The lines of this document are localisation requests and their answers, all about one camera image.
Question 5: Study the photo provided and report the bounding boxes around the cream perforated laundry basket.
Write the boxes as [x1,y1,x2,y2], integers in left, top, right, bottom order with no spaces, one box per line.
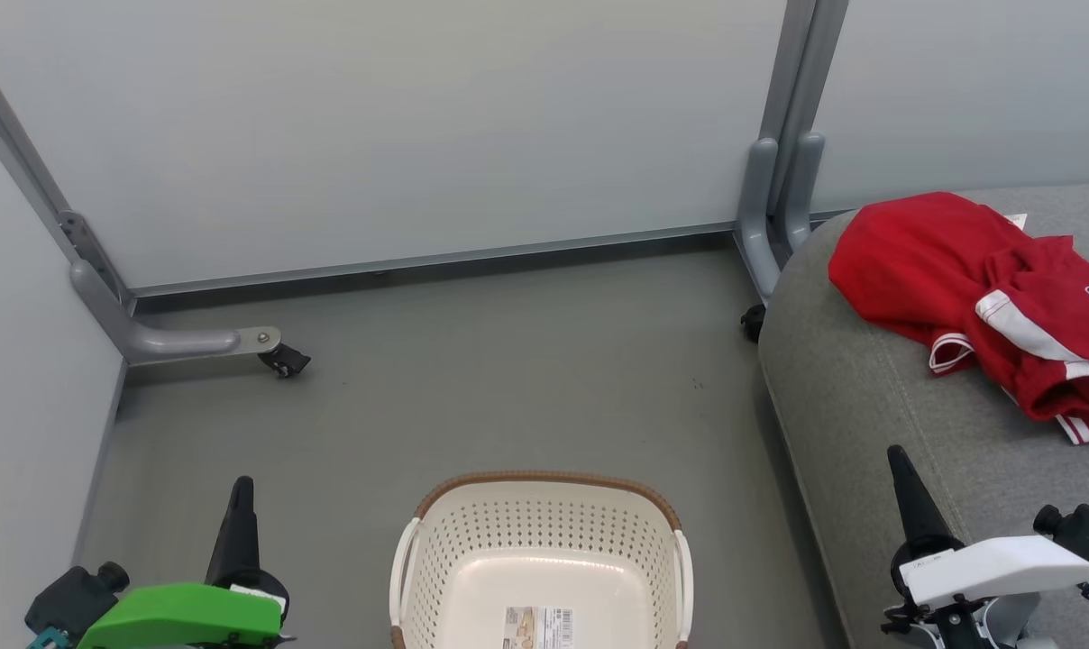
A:
[389,470,695,649]

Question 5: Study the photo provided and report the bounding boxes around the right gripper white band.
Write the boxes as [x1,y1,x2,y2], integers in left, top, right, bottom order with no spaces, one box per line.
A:
[882,443,1089,649]

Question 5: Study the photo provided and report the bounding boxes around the grey fabric sofa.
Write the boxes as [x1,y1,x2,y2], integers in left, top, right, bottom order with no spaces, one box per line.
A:
[758,179,1089,649]

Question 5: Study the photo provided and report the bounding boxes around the grey partition bottom rail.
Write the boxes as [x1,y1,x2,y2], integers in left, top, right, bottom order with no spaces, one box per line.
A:
[130,221,740,314]

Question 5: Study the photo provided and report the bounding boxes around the long grey partition foot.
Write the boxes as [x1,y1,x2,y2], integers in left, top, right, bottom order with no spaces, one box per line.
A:
[69,260,283,367]

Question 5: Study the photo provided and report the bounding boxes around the upright grey partition post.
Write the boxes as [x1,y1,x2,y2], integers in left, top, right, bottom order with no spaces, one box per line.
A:
[761,0,850,222]

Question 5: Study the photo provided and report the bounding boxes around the slanted grey partition post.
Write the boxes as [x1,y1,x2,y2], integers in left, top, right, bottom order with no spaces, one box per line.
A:
[0,36,136,312]

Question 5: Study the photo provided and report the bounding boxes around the printed label in basket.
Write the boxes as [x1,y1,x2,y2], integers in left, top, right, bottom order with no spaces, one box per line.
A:
[505,606,575,649]

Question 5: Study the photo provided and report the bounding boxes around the red basketball jersey white trim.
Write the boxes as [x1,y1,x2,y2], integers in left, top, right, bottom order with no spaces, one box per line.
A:
[828,190,1089,446]

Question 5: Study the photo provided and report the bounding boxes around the black caster on long foot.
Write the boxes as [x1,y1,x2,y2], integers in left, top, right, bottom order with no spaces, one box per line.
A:
[257,343,312,379]

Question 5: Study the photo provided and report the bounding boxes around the curved grey partition foot pair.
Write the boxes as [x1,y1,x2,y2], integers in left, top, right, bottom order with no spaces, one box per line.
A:
[733,132,827,303]

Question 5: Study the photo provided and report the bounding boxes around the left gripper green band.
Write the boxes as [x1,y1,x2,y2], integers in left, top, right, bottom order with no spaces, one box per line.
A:
[75,475,295,649]

